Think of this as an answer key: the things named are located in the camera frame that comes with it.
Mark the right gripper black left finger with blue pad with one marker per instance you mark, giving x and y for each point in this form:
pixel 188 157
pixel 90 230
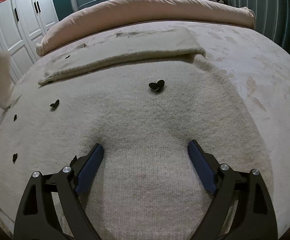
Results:
pixel 50 207

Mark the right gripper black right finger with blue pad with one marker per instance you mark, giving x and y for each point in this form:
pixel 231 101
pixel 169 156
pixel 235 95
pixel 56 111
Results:
pixel 241 207

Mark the beige sweater with black hearts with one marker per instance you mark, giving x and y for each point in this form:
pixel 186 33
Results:
pixel 144 114

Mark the white panelled wardrobe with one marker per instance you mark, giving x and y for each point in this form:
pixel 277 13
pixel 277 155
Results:
pixel 23 24

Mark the pink floral bed sheet mattress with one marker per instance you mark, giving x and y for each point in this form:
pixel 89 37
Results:
pixel 258 69

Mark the pink folded duvet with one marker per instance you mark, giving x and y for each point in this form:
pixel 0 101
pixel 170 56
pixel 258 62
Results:
pixel 114 13

